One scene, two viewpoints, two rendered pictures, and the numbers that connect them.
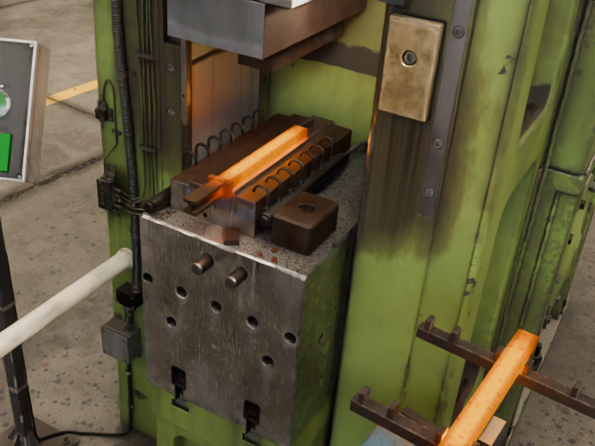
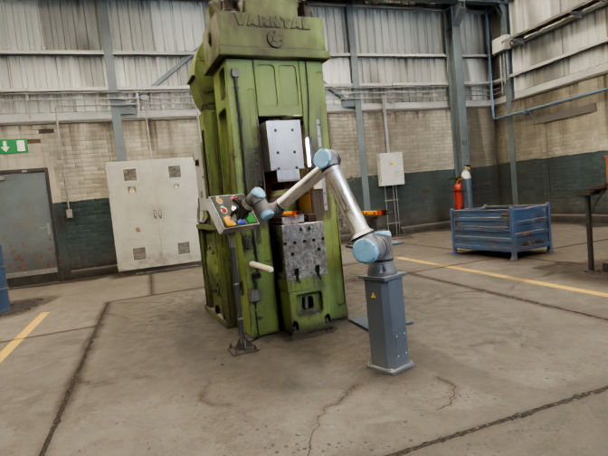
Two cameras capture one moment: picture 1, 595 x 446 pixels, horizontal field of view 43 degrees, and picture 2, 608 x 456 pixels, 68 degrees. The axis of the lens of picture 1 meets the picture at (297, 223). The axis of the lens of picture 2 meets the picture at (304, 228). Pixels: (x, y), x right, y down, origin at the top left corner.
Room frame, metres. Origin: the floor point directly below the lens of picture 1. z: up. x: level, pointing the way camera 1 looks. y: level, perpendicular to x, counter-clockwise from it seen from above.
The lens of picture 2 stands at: (-1.16, 3.01, 1.13)
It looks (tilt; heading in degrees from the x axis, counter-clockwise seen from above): 4 degrees down; 309
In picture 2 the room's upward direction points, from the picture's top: 6 degrees counter-clockwise
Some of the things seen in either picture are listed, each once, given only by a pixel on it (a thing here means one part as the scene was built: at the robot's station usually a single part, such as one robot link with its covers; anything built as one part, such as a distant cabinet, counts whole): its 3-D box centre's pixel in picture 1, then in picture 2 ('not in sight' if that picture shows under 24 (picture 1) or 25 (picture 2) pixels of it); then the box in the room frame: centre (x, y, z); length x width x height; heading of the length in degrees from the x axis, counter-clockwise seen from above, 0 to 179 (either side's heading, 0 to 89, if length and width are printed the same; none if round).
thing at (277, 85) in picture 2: not in sight; (270, 94); (1.58, -0.03, 2.06); 0.44 x 0.41 x 0.47; 153
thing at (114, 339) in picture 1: (122, 339); (254, 295); (1.54, 0.44, 0.36); 0.09 x 0.07 x 0.12; 63
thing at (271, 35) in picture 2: not in sight; (262, 33); (1.60, -0.04, 2.60); 0.99 x 0.60 x 0.59; 63
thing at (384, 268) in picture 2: not in sight; (381, 266); (0.27, 0.53, 0.65); 0.19 x 0.19 x 0.10
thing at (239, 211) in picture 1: (266, 164); (283, 218); (1.46, 0.08, 0.96); 0.42 x 0.20 x 0.09; 153
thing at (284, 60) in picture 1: (295, 34); (281, 186); (1.49, 0.04, 1.24); 0.30 x 0.07 x 0.06; 153
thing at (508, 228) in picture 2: not in sight; (498, 229); (0.89, -4.03, 0.36); 1.20 x 0.80 x 0.72; 154
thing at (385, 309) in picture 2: not in sight; (386, 320); (0.27, 0.53, 0.30); 0.22 x 0.22 x 0.60; 78
